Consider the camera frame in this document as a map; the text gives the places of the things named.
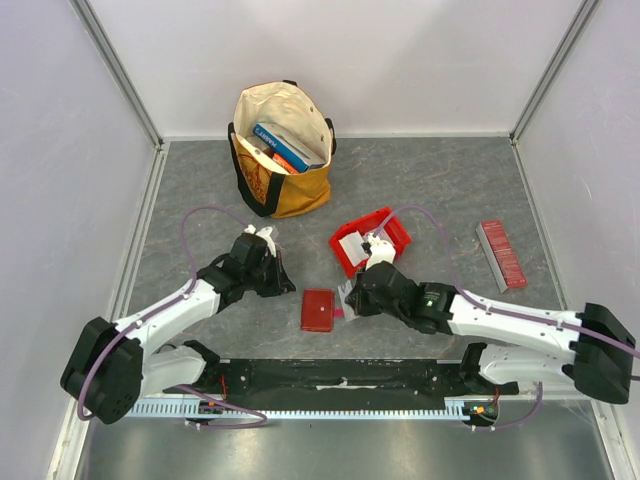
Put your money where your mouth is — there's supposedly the purple cable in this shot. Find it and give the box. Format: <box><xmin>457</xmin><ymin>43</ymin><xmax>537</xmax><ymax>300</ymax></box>
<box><xmin>75</xmin><ymin>205</ymin><xmax>269</xmax><ymax>431</ymax></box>
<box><xmin>374</xmin><ymin>204</ymin><xmax>640</xmax><ymax>433</ymax></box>

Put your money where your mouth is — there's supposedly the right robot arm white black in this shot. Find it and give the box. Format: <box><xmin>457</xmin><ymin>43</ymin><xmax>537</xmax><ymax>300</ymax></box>
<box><xmin>344</xmin><ymin>261</ymin><xmax>638</xmax><ymax>405</ymax></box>

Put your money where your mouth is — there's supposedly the blue book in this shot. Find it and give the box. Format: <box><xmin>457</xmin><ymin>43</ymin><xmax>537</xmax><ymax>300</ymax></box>
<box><xmin>253</xmin><ymin>123</ymin><xmax>310</xmax><ymax>173</ymax></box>

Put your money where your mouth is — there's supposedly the red silver long box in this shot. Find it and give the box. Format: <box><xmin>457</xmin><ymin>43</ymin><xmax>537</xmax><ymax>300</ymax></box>
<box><xmin>476</xmin><ymin>220</ymin><xmax>528</xmax><ymax>293</ymax></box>

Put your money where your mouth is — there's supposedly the orange book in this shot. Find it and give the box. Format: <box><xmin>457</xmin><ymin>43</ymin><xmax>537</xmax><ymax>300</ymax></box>
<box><xmin>272</xmin><ymin>153</ymin><xmax>298</xmax><ymax>174</ymax></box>

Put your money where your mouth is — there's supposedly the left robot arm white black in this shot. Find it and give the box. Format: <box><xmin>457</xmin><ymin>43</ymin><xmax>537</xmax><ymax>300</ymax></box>
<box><xmin>60</xmin><ymin>226</ymin><xmax>295</xmax><ymax>424</ymax></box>

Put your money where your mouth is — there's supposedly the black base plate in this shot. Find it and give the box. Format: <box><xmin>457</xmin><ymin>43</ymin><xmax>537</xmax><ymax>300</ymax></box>
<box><xmin>195</xmin><ymin>359</ymin><xmax>519</xmax><ymax>397</ymax></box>

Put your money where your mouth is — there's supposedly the red leather card holder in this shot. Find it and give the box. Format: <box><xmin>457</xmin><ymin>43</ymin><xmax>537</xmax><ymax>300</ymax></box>
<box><xmin>300</xmin><ymin>288</ymin><xmax>344</xmax><ymax>333</ymax></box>

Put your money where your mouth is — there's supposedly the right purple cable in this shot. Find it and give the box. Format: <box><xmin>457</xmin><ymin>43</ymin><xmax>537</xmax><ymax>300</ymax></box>
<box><xmin>374</xmin><ymin>204</ymin><xmax>640</xmax><ymax>433</ymax></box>

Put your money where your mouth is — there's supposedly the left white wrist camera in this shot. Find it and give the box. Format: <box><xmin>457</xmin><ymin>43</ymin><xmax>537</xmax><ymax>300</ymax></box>
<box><xmin>243</xmin><ymin>224</ymin><xmax>278</xmax><ymax>256</ymax></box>

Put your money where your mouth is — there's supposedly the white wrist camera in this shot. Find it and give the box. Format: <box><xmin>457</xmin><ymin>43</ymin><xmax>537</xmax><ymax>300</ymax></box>
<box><xmin>362</xmin><ymin>233</ymin><xmax>396</xmax><ymax>270</ymax></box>
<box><xmin>243</xmin><ymin>224</ymin><xmax>278</xmax><ymax>256</ymax></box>

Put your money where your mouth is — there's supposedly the slotted cable duct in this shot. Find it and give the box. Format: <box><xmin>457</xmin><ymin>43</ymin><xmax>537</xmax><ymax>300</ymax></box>
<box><xmin>125</xmin><ymin>396</ymin><xmax>497</xmax><ymax>421</ymax></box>

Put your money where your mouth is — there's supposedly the yellow canvas tote bag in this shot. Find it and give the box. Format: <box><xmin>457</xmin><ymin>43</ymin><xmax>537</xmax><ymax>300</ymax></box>
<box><xmin>227</xmin><ymin>80</ymin><xmax>337</xmax><ymax>218</ymax></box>

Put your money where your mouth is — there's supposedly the white card stack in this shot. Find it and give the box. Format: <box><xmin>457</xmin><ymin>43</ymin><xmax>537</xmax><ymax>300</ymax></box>
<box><xmin>338</xmin><ymin>231</ymin><xmax>369</xmax><ymax>267</ymax></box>

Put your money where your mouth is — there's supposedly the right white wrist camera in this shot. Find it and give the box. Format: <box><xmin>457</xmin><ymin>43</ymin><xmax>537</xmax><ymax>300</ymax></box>
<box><xmin>362</xmin><ymin>233</ymin><xmax>396</xmax><ymax>270</ymax></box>

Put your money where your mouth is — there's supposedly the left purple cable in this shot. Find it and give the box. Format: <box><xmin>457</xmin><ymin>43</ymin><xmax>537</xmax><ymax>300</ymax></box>
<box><xmin>75</xmin><ymin>205</ymin><xmax>269</xmax><ymax>431</ymax></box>

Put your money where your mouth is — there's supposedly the red plastic bin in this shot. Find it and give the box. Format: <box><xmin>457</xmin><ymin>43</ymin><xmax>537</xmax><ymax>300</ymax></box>
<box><xmin>328</xmin><ymin>206</ymin><xmax>412</xmax><ymax>278</ymax></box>

